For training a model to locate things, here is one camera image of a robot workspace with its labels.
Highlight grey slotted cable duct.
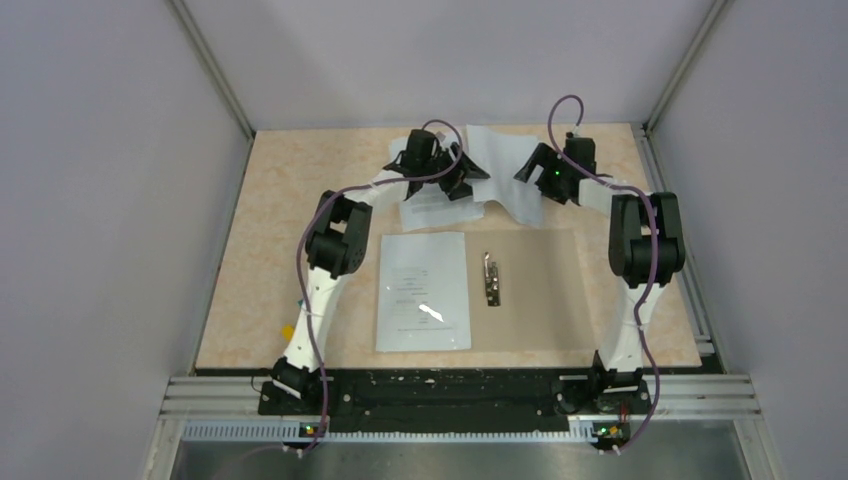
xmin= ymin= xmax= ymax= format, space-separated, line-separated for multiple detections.
xmin=182 ymin=420 xmax=597 ymax=444

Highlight white paper sheet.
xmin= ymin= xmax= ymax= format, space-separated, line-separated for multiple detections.
xmin=466 ymin=125 xmax=544 ymax=228

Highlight metal folder clip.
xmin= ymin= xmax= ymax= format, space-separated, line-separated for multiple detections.
xmin=483 ymin=251 xmax=501 ymax=307

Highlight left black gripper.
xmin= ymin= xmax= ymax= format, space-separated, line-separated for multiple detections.
xmin=420 ymin=142 xmax=488 ymax=200

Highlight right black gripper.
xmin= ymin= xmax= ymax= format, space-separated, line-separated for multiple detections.
xmin=514 ymin=144 xmax=571 ymax=206

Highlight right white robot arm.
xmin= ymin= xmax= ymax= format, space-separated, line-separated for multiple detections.
xmin=514 ymin=134 xmax=686 ymax=412

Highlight beige file folder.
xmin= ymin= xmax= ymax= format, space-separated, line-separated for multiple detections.
xmin=460 ymin=230 xmax=595 ymax=353

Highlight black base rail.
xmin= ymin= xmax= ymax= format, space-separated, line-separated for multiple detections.
xmin=258 ymin=368 xmax=653 ymax=434

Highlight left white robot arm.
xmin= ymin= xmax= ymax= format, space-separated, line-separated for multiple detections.
xmin=270 ymin=125 xmax=489 ymax=414

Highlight form paper sheet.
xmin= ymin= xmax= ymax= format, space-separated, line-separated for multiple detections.
xmin=376 ymin=232 xmax=472 ymax=353

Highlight printed text paper sheet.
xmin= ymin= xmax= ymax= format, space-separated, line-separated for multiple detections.
xmin=380 ymin=128 xmax=484 ymax=231

